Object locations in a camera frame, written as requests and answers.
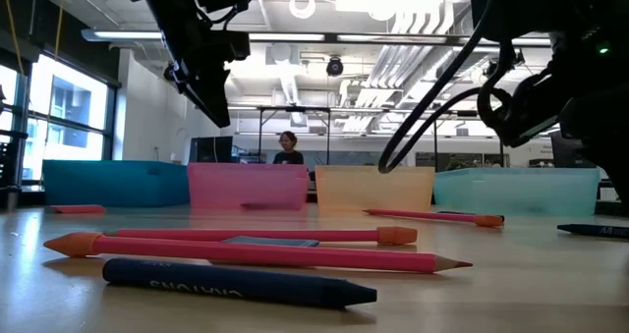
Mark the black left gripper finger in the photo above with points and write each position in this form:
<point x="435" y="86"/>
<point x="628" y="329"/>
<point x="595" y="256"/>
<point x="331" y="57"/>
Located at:
<point x="209" y="97"/>

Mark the pink pencil with orange cap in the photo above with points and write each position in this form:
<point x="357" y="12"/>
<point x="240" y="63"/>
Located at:
<point x="196" y="235"/>
<point x="245" y="254"/>
<point x="422" y="216"/>

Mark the blue eraser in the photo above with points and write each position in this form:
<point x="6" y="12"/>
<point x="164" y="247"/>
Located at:
<point x="270" y="241"/>

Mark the pink eraser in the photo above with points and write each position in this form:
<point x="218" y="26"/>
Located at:
<point x="77" y="208"/>

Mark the black computer monitor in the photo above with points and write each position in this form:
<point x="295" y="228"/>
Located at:
<point x="565" y="153"/>
<point x="211" y="149"/>

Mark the black ceiling spotlight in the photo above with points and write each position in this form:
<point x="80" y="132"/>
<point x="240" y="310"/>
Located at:
<point x="334" y="67"/>
<point x="169" y="72"/>
<point x="493" y="69"/>

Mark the long ceiling light strip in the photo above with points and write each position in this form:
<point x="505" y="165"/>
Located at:
<point x="128" y="35"/>

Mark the person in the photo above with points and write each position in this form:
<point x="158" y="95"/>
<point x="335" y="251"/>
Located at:
<point x="287" y="149"/>

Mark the pink plastic bin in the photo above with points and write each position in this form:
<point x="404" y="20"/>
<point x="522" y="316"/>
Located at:
<point x="245" y="185"/>

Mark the teal plastic bin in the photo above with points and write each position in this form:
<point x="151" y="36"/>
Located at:
<point x="516" y="190"/>

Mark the blue plastic bin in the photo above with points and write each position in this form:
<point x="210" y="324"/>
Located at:
<point x="113" y="183"/>

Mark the large window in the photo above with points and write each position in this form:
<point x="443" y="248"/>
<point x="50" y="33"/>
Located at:
<point x="69" y="102"/>

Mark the orange plastic bin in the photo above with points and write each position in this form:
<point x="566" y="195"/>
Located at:
<point x="373" y="188"/>

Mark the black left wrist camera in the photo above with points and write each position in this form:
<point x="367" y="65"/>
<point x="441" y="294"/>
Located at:
<point x="233" y="45"/>

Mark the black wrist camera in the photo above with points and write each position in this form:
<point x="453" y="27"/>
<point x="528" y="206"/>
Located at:
<point x="233" y="45"/>
<point x="526" y="117"/>

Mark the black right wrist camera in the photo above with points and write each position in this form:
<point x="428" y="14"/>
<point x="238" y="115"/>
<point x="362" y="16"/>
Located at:
<point x="526" y="117"/>

